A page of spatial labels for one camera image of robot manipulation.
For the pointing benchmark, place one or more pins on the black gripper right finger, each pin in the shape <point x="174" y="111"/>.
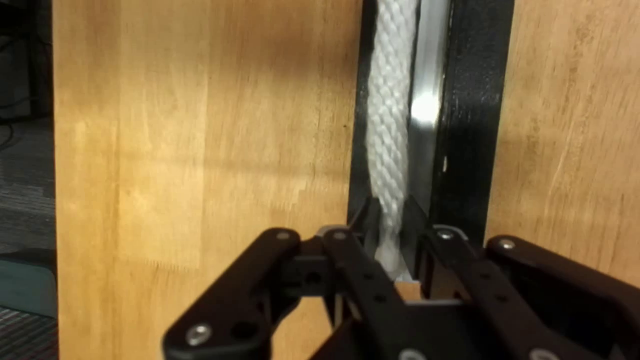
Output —
<point x="532" y="293"/>

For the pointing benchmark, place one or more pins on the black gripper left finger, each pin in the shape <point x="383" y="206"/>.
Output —
<point x="252" y="293"/>

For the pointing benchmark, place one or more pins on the black slotted rail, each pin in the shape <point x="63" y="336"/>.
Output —
<point x="466" y="121"/>

